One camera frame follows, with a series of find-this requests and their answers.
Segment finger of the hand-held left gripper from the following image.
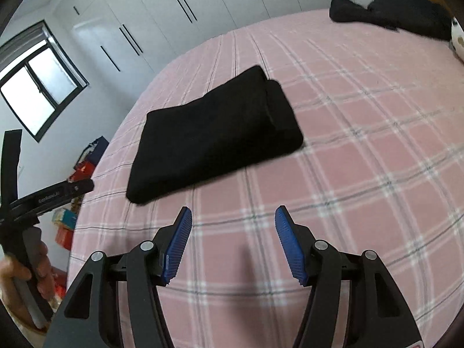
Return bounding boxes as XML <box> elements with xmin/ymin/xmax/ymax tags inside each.
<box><xmin>67</xmin><ymin>178</ymin><xmax>95</xmax><ymax>198</ymax></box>

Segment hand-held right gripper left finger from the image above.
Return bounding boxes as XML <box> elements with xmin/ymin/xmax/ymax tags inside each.
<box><xmin>43</xmin><ymin>206</ymin><xmax>193</xmax><ymax>348</ymax></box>

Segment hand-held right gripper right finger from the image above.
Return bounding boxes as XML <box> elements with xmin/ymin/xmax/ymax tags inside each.
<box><xmin>274</xmin><ymin>205</ymin><xmax>423</xmax><ymax>348</ymax></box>

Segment black pants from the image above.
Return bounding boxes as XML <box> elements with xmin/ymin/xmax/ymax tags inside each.
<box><xmin>126</xmin><ymin>65</ymin><xmax>304</xmax><ymax>204</ymax></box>

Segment person's left forearm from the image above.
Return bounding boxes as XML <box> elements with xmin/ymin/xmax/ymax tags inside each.
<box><xmin>0</xmin><ymin>297</ymin><xmax>49</xmax><ymax>348</ymax></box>

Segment person's left hand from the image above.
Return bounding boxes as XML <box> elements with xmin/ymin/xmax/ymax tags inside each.
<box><xmin>0</xmin><ymin>241</ymin><xmax>56</xmax><ymax>298</ymax></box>

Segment red box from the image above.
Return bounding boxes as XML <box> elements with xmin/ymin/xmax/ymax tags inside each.
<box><xmin>68</xmin><ymin>160</ymin><xmax>97</xmax><ymax>183</ymax></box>

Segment teal box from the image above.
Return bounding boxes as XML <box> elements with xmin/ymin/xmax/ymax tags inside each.
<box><xmin>52</xmin><ymin>207</ymin><xmax>79</xmax><ymax>230</ymax></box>

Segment black framed window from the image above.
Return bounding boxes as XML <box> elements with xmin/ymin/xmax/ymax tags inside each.
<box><xmin>0</xmin><ymin>21</ymin><xmax>90</xmax><ymax>144</ymax></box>

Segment pink plaid bed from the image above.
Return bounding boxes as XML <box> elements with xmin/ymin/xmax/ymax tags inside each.
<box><xmin>65</xmin><ymin>9</ymin><xmax>464</xmax><ymax>348</ymax></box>

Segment white wardrobe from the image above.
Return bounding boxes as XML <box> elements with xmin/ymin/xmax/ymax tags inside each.
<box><xmin>54</xmin><ymin>0</ymin><xmax>368</xmax><ymax>82</ymax></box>

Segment small black garment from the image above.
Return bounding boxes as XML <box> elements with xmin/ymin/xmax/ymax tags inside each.
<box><xmin>329</xmin><ymin>0</ymin><xmax>371</xmax><ymax>23</ymax></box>

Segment black garment pile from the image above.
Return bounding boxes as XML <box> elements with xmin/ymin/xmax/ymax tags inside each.
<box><xmin>366</xmin><ymin>0</ymin><xmax>454</xmax><ymax>41</ymax></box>

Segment white spotted plush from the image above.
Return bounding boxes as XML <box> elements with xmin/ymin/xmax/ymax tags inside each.
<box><xmin>449</xmin><ymin>16</ymin><xmax>464</xmax><ymax>61</ymax></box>

